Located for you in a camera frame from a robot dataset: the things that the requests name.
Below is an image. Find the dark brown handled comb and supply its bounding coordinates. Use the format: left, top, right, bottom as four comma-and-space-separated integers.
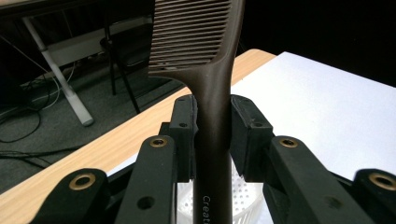
148, 0, 247, 224

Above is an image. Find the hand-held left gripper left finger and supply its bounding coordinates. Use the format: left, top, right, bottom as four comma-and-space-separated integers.
160, 94, 199, 183

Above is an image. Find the white table mat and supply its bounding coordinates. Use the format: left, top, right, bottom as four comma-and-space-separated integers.
106, 50, 396, 224

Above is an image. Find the white cable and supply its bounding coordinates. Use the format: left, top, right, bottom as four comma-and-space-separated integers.
29, 62, 77, 111

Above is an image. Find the white slotted plastic basket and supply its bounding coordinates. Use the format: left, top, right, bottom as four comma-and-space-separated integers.
177, 160, 265, 224

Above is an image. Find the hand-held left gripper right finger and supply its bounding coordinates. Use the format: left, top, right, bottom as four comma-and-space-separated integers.
230, 94, 276, 183

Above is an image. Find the black cable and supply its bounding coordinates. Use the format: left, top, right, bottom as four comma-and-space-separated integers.
0, 144, 85, 170
0, 106, 43, 145

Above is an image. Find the black chair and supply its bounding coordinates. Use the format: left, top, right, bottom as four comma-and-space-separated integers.
99, 0, 177, 115

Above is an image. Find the white-legged background desk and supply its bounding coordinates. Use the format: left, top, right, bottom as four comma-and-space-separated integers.
0, 0, 154, 127

